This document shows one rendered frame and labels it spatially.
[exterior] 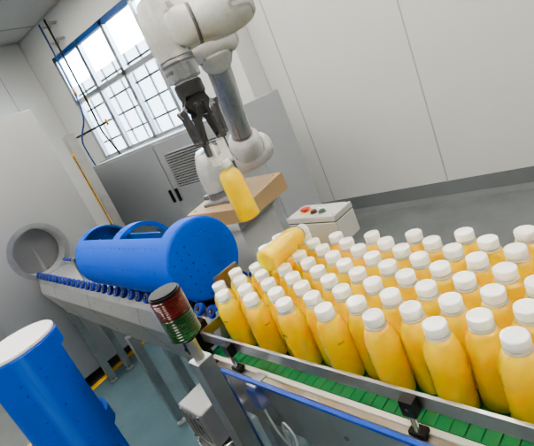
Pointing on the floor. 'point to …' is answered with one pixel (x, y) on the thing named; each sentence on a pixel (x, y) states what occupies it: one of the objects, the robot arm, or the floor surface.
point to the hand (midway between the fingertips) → (219, 153)
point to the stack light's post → (224, 401)
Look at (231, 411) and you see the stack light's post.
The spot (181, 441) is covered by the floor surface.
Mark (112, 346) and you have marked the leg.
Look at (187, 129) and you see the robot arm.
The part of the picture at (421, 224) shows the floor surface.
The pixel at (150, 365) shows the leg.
